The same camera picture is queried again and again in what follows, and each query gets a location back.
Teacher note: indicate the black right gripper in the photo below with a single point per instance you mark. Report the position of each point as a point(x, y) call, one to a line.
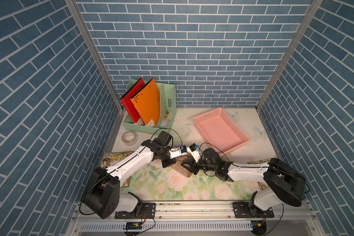
point(192, 165)

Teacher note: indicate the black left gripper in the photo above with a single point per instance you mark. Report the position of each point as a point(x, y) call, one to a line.
point(165, 163)

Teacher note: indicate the brown striped dishcloth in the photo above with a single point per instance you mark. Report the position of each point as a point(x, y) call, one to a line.
point(180, 169)

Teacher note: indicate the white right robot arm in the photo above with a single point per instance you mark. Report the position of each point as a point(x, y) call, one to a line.
point(284, 184)

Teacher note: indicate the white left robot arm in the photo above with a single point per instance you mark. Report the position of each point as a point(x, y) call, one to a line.
point(102, 192)

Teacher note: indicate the clear packing tape roll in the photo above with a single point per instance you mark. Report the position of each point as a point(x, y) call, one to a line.
point(129, 138)

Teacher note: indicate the pink plastic basket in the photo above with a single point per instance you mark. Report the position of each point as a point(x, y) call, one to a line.
point(218, 129)

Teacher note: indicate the orange file folder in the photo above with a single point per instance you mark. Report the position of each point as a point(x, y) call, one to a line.
point(147, 103)

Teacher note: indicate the left picture book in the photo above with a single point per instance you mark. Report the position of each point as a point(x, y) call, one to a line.
point(111, 158)

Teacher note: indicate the green plastic file rack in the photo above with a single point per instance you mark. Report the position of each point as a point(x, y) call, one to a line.
point(168, 111)

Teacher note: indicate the small black controller box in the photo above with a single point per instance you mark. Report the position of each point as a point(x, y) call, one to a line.
point(137, 226)

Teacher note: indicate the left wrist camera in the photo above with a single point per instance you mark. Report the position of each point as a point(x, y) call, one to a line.
point(178, 152)

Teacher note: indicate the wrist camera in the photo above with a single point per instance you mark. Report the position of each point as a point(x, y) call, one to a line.
point(178, 152)
point(194, 151)

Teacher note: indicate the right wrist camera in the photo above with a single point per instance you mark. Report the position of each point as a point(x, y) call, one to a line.
point(194, 151)

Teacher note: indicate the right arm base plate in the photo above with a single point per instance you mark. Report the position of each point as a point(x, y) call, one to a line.
point(243, 210)

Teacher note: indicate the aluminium frame rail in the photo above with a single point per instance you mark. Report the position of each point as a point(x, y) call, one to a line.
point(223, 210)

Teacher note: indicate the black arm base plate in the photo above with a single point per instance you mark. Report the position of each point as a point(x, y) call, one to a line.
point(141, 211)

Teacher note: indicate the white perforated cable duct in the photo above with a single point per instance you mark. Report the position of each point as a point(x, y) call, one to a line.
point(164, 226)

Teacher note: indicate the aluminium corner post left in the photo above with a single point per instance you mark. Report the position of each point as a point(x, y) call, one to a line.
point(78, 18)

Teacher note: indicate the aluminium corner post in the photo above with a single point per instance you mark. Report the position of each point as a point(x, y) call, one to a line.
point(303, 26)
point(78, 18)

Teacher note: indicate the aluminium corner post right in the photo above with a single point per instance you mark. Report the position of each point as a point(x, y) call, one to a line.
point(303, 26)

